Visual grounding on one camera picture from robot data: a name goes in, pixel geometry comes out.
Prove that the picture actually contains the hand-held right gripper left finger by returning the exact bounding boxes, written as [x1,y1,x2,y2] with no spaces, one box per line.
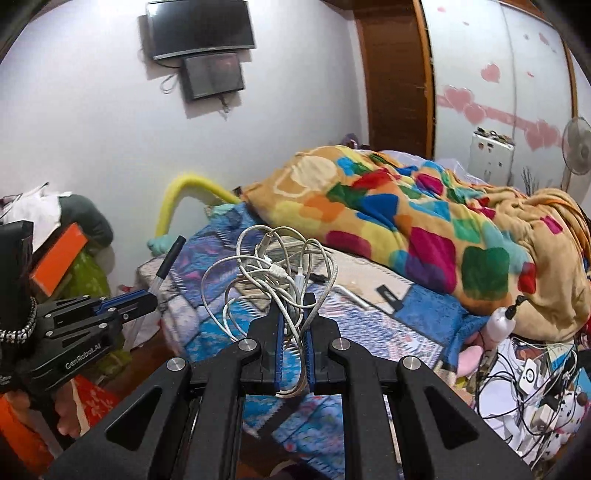
[44,300,284,480]

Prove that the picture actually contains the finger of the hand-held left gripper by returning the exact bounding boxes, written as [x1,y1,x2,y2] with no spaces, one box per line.
[39,290,158,320]
[42,308,136,341]

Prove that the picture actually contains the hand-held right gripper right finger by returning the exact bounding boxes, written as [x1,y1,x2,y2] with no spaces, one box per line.
[302,292,539,480]

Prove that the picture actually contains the black marker pen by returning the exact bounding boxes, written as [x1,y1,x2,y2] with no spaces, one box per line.
[154,236,186,296]

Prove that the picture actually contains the white cable bundle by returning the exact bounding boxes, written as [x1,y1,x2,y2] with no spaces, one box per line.
[201,224,340,400]

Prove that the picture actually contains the silver tube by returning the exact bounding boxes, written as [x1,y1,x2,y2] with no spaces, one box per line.
[335,284,371,311]

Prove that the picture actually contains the person's left hand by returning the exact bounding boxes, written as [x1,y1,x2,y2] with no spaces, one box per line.
[54,389,83,438]

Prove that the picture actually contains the red patterned box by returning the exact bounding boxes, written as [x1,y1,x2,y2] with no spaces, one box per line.
[73,375,122,431]

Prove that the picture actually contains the teal cloth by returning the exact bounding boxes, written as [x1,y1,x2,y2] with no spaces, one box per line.
[147,203,246,256]

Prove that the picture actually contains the orange box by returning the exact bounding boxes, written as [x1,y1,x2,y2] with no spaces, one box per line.
[28,222,91,297]

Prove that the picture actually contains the grey-green cushion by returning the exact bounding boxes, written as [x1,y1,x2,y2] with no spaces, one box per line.
[59,194,114,246]

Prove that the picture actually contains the patchwork bedsheet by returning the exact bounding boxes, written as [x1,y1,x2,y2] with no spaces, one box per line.
[137,203,491,480]

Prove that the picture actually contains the yellow foam tube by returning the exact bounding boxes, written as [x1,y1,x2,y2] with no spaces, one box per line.
[154,172,241,241]

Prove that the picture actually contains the white cloth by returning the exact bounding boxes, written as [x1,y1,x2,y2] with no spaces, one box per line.
[0,185,71,241]

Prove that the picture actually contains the colourful patterned blanket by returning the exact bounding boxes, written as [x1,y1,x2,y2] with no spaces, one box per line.
[242,145,591,343]

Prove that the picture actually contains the pink plush toy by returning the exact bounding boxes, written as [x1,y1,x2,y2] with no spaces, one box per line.
[455,344,491,389]

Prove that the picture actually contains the white squeeze bottle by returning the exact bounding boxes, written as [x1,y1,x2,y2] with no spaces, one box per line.
[487,293,528,345]

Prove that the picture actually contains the white box with gadgets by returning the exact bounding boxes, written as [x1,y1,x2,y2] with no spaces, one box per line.
[468,127,516,186]

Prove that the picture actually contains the spotted plush toy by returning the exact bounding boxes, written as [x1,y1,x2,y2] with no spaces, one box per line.
[553,383,591,445]

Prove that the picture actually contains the brown wooden door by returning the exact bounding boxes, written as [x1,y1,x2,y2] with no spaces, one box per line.
[355,0,435,158]

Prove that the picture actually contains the wardrobe with heart stickers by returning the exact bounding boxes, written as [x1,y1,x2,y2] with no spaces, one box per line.
[416,0,591,195]

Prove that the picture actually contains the standing fan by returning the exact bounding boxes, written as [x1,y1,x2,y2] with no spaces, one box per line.
[561,115,591,195]

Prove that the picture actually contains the black white braided cord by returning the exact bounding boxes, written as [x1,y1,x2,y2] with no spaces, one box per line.
[0,295,38,343]

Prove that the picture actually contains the black wall cable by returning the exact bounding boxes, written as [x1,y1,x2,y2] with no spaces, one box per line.
[159,68,182,94]

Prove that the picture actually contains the tangle of cables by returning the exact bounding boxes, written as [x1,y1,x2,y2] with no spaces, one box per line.
[475,336,588,463]

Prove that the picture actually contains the small black wall monitor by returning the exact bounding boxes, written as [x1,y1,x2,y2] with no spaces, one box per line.
[179,52,246,103]

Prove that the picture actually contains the wall-mounted black television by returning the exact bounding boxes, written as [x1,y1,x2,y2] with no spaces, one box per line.
[145,0,257,61]

